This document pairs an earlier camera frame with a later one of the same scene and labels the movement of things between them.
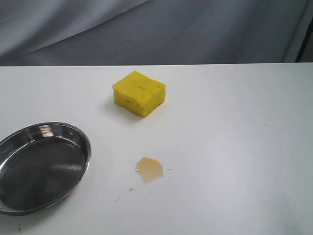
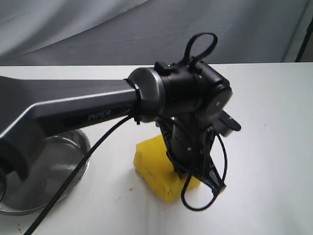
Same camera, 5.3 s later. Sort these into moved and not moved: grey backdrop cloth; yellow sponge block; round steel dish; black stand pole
Moved: yellow sponge block
Not moved: round steel dish; black stand pole; grey backdrop cloth
